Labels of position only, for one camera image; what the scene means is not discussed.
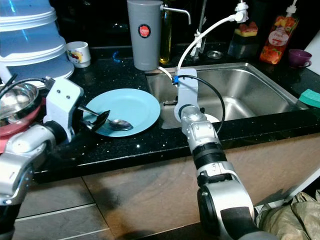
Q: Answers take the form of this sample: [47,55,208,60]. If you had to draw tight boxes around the white bowl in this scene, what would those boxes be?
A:
[200,113,222,124]

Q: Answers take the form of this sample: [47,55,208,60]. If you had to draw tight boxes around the light blue plate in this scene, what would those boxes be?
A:
[87,88,162,138]

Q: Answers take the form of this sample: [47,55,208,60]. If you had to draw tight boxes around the yellow oil bottle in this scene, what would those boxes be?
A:
[157,4,174,66]

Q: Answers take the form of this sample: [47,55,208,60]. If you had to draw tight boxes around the red plate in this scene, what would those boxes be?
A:
[0,99,54,152]

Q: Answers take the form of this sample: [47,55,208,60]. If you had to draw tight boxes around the grey water filter canister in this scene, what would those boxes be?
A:
[126,0,192,72]

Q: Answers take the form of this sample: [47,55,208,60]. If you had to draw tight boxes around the round chrome sink cap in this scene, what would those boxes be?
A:
[205,49,224,60]

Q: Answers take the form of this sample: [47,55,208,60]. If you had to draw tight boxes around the white printed mug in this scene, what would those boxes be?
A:
[65,41,92,69]

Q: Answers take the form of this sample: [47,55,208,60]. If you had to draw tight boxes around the stainless steel bowl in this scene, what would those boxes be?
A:
[0,82,40,120]

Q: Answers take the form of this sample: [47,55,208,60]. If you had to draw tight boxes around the black chopstick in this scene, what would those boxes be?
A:
[0,74,18,96]

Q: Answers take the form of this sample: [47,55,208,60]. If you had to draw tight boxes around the black sponge holder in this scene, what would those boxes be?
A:
[226,35,261,60]

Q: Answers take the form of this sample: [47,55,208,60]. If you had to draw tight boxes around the stainless steel sink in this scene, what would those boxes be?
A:
[144,62,320,131]

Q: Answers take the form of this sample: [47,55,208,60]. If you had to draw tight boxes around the white tiered food container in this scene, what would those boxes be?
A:
[0,0,76,86]

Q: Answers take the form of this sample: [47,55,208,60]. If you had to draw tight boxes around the watermelon pattern sponge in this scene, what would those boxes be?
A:
[233,21,260,38]

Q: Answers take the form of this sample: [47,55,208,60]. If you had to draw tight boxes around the chrome sink faucet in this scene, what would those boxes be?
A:
[194,0,251,57]

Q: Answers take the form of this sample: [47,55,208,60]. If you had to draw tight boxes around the peach label soap bottle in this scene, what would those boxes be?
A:
[258,0,301,65]

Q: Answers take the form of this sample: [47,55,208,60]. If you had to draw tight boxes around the purple cup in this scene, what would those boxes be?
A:
[287,48,314,69]

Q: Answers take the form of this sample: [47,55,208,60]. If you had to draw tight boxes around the green sponge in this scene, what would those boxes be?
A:
[298,88,320,109]

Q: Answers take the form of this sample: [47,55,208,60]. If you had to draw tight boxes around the crumpled beige bag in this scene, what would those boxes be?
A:
[254,189,320,240]

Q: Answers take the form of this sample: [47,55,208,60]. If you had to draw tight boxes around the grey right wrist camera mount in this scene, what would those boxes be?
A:
[173,68,201,125]

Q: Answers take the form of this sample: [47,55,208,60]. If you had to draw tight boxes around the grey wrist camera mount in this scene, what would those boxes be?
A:
[173,68,201,125]
[42,76,85,144]

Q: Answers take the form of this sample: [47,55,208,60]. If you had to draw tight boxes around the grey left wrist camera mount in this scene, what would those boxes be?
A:
[42,76,85,144]

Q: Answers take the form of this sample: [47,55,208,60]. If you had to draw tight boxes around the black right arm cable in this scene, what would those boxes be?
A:
[179,73,226,135]

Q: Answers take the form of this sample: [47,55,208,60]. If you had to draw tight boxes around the white water hose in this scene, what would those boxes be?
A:
[157,13,239,84]

